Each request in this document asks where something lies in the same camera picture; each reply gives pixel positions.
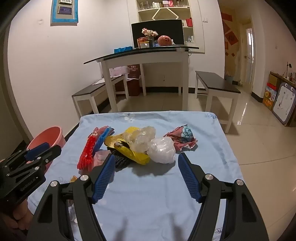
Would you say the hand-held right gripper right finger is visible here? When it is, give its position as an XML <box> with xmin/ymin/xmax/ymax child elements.
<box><xmin>177</xmin><ymin>152</ymin><xmax>270</xmax><ymax>241</ymax></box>

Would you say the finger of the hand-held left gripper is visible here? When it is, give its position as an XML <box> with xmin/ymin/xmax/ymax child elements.
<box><xmin>5</xmin><ymin>145</ymin><xmax>62</xmax><ymax>179</ymax></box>
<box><xmin>6</xmin><ymin>142</ymin><xmax>50</xmax><ymax>165</ymax></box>

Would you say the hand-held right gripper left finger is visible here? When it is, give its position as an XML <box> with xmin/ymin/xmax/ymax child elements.
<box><xmin>26</xmin><ymin>153</ymin><xmax>116</xmax><ymax>241</ymax></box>

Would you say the pink plastic bucket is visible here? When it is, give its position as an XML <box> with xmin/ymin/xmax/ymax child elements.
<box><xmin>26</xmin><ymin>126</ymin><xmax>65</xmax><ymax>173</ymax></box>

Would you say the pink paper piece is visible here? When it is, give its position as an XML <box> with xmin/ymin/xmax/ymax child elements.
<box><xmin>92</xmin><ymin>150</ymin><xmax>112</xmax><ymax>169</ymax></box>

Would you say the red serrated wrapper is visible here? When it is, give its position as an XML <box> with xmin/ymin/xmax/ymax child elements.
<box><xmin>77</xmin><ymin>133</ymin><xmax>100</xmax><ymax>171</ymax></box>

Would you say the yellow plastic bag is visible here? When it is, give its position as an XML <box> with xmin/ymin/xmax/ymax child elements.
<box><xmin>104</xmin><ymin>126</ymin><xmax>151</xmax><ymax>165</ymax></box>

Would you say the white plastic bag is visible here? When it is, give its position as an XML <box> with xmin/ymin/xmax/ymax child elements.
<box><xmin>147</xmin><ymin>137</ymin><xmax>176</xmax><ymax>164</ymax></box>

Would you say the blue and pink wrapper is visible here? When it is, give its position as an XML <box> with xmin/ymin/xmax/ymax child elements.
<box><xmin>92</xmin><ymin>126</ymin><xmax>115</xmax><ymax>149</ymax></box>

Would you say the clear plastic bag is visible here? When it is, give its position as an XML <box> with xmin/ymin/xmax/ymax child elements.
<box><xmin>126</xmin><ymin>126</ymin><xmax>156</xmax><ymax>153</ymax></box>

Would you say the person's left hand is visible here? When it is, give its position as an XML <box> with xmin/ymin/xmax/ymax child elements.
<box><xmin>0</xmin><ymin>197</ymin><xmax>35</xmax><ymax>234</ymax></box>

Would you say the light blue floral cloth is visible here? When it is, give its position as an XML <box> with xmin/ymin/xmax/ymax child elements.
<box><xmin>28</xmin><ymin>111</ymin><xmax>245</xmax><ymax>241</ymax></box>

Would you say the white bench with dark seat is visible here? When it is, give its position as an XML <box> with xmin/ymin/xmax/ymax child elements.
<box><xmin>72</xmin><ymin>74</ymin><xmax>129</xmax><ymax>117</ymax></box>
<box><xmin>195</xmin><ymin>71</ymin><xmax>241</xmax><ymax>133</ymax></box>

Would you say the dark red bag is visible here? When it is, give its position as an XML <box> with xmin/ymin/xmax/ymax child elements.
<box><xmin>127</xmin><ymin>64</ymin><xmax>142</xmax><ymax>96</ymax></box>

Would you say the pink plastic bag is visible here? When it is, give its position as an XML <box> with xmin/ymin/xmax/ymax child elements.
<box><xmin>109</xmin><ymin>66</ymin><xmax>130</xmax><ymax>78</ymax></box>

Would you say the colourful cardboard box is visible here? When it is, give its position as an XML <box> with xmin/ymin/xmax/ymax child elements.
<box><xmin>262</xmin><ymin>83</ymin><xmax>278</xmax><ymax>111</ymax></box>

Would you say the white drawing board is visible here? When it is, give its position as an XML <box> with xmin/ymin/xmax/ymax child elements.
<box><xmin>271</xmin><ymin>81</ymin><xmax>296</xmax><ymax>127</ymax></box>

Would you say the white table with black top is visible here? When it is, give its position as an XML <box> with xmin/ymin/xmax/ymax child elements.
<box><xmin>84</xmin><ymin>45</ymin><xmax>200</xmax><ymax>114</ymax></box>

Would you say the brown cardboard box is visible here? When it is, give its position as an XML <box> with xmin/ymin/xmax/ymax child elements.
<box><xmin>268</xmin><ymin>72</ymin><xmax>285</xmax><ymax>87</ymax></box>

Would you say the white door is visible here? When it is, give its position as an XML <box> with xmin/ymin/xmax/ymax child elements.
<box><xmin>240</xmin><ymin>17</ymin><xmax>255</xmax><ymax>93</ymax></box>

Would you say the orange ball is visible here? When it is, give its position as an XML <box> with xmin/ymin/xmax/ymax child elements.
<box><xmin>157</xmin><ymin>35</ymin><xmax>173</xmax><ymax>47</ymax></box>

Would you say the red and white box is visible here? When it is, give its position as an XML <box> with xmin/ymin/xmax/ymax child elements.
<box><xmin>137</xmin><ymin>37</ymin><xmax>153</xmax><ymax>49</ymax></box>

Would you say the black monitor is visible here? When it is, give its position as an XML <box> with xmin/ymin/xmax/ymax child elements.
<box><xmin>131</xmin><ymin>19</ymin><xmax>185</xmax><ymax>49</ymax></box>

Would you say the blue wall frame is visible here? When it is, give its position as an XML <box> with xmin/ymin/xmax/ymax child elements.
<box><xmin>51</xmin><ymin>0</ymin><xmax>79</xmax><ymax>26</ymax></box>

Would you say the red paper wall decoration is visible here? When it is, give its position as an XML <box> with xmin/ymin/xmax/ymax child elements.
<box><xmin>227</xmin><ymin>32</ymin><xmax>239</xmax><ymax>46</ymax></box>

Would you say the white wall shelf unit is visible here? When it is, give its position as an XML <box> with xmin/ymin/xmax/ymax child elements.
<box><xmin>127</xmin><ymin>0</ymin><xmax>205</xmax><ymax>54</ymax></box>

